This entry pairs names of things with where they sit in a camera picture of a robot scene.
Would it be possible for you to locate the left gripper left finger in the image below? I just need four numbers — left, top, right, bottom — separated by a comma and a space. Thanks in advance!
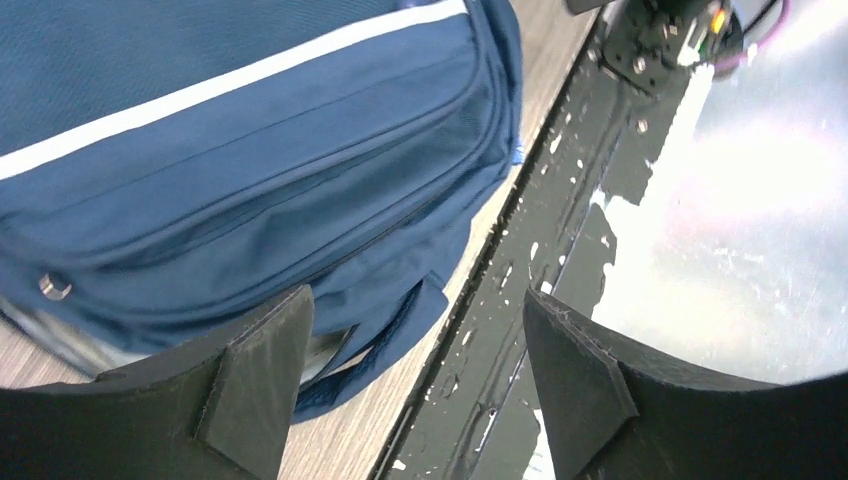
1, 286, 314, 479

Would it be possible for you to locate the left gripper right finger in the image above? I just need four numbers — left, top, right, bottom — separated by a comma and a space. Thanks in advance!
523, 290, 847, 479

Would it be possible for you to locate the navy blue student backpack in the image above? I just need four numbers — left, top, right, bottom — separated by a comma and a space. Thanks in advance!
1, 1, 522, 423

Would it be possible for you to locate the black mounting base plate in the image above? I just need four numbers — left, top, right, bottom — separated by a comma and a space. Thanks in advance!
373, 1, 690, 479

